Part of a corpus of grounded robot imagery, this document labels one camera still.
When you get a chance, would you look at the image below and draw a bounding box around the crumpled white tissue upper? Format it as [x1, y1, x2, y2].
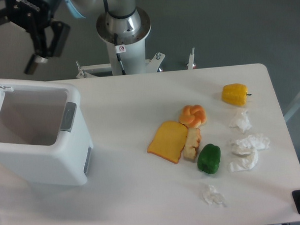
[229, 108, 252, 134]

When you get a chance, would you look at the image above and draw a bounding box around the orange knotted bread roll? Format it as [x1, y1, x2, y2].
[178, 105, 207, 128]

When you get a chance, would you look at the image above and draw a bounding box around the crumpled white tissue front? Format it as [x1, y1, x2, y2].
[201, 185, 227, 207]

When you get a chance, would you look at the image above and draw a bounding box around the white frame right edge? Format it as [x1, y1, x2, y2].
[284, 91, 300, 122]

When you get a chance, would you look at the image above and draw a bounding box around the crumpled white tissue middle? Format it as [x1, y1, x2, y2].
[231, 133, 270, 156]

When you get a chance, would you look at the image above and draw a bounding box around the crumpled white tissue lower right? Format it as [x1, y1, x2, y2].
[229, 150, 259, 172]

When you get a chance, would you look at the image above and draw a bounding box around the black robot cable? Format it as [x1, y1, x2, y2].
[113, 33, 127, 75]

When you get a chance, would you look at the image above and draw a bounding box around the yellow bell pepper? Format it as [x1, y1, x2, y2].
[221, 83, 251, 107]

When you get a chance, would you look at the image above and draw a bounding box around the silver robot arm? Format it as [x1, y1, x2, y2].
[0, 0, 151, 75]

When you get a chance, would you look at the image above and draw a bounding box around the yellow toast slice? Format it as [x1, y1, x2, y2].
[147, 120, 188, 164]

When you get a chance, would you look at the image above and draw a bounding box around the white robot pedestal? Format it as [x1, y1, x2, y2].
[74, 37, 199, 79]

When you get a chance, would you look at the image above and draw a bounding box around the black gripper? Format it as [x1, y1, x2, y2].
[0, 0, 73, 76]

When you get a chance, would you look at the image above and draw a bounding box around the crumpled white tissue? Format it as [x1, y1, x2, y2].
[231, 133, 270, 156]
[229, 108, 252, 134]
[201, 185, 227, 207]
[229, 150, 259, 172]

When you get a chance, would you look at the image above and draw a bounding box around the green bell pepper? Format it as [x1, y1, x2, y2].
[197, 144, 221, 175]

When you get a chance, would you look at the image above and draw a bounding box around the beige bread piece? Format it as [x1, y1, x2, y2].
[183, 128, 201, 161]

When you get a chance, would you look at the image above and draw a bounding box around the white trash can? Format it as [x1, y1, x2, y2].
[0, 79, 94, 186]

